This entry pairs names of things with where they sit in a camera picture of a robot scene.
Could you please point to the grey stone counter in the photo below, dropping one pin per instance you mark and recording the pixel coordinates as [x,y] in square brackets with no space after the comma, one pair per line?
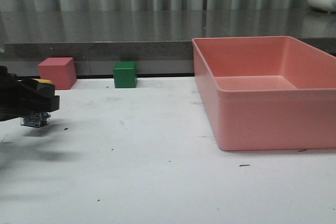
[160,42]

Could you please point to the green cube block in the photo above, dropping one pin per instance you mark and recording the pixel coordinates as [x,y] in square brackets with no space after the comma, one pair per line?
[125,74]

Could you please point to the pink plastic bin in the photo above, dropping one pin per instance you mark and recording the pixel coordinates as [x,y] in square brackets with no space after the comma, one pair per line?
[266,93]

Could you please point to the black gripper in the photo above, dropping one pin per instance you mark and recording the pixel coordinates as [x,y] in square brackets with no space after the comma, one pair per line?
[12,101]

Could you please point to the yellow mushroom push button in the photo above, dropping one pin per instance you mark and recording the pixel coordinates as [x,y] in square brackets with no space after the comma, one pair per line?
[39,98]

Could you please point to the pink cube block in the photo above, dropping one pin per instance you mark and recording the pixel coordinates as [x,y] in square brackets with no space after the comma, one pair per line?
[60,71]

